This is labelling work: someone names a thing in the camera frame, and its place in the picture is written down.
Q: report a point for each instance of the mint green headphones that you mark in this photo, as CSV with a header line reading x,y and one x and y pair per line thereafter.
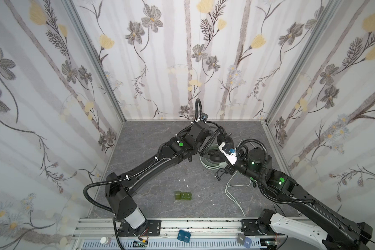
x,y
212,159

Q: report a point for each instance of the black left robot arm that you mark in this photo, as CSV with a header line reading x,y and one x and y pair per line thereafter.
x,y
120,189

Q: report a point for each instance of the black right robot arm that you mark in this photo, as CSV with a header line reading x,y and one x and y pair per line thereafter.
x,y
331,231

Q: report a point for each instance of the green plastic block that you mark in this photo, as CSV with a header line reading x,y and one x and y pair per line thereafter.
x,y
179,195

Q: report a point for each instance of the blue square tag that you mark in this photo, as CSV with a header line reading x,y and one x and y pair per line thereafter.
x,y
184,236

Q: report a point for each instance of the grey blue tag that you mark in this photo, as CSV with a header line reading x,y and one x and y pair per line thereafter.
x,y
244,241

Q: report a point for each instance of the small circuit board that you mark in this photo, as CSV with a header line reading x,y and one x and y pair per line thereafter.
x,y
140,243

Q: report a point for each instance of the white round cap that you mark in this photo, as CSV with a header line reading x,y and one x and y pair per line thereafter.
x,y
105,240

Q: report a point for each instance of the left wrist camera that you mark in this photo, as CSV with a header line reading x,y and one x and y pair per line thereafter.
x,y
204,117

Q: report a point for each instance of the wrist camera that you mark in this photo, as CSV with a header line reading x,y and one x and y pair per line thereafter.
x,y
204,117
229,152

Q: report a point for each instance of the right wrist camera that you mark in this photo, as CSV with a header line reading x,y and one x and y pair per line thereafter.
x,y
229,152

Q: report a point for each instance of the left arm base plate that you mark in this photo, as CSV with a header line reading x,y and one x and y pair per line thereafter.
x,y
149,228

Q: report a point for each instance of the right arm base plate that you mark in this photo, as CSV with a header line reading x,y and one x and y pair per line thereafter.
x,y
254,227

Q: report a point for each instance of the white cable duct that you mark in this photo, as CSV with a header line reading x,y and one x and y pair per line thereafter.
x,y
167,244

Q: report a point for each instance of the aluminium frame rail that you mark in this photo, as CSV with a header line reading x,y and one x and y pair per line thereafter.
x,y
200,228

